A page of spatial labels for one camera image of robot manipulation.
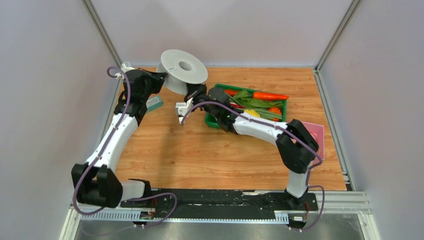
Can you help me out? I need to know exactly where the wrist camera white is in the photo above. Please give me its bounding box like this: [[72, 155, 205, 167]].
[[120, 61, 135, 73], [175, 98, 194, 116]]

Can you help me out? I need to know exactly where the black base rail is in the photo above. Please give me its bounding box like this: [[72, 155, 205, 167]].
[[69, 187, 332, 229]]

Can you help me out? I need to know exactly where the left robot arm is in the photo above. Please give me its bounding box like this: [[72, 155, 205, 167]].
[[71, 66, 168, 208]]

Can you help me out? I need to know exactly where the orange carrot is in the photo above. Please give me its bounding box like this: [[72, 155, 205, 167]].
[[252, 91, 289, 102]]

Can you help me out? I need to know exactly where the yellow napa cabbage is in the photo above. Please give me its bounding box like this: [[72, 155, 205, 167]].
[[243, 109, 261, 118]]

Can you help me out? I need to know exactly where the green long beans bundle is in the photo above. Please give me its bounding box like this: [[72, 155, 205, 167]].
[[228, 95, 274, 121]]

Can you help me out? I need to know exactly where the grey filament spool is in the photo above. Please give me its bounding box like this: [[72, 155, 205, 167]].
[[156, 49, 209, 95]]

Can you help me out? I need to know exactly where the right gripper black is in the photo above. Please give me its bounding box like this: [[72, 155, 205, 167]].
[[184, 80, 220, 119]]

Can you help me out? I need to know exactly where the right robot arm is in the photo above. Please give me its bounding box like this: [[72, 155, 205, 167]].
[[175, 84, 322, 210]]

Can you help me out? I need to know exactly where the teal small box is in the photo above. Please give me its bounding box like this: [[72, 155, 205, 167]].
[[146, 95, 164, 113]]

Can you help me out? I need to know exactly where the orange small vegetable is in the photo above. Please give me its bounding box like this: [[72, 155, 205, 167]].
[[268, 107, 283, 122]]

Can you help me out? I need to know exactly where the pink plastic box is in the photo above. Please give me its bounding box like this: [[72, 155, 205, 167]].
[[302, 121, 325, 160]]

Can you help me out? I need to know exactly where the green leafy vegetable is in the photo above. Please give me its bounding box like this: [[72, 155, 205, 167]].
[[233, 90, 286, 108]]

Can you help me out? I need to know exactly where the green plastic tray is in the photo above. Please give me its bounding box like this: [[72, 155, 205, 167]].
[[204, 83, 288, 130]]

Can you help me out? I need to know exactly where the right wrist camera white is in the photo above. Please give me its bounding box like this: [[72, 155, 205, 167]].
[[175, 98, 194, 116]]

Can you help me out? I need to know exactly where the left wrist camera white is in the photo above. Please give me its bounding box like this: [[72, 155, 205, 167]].
[[120, 61, 135, 73]]

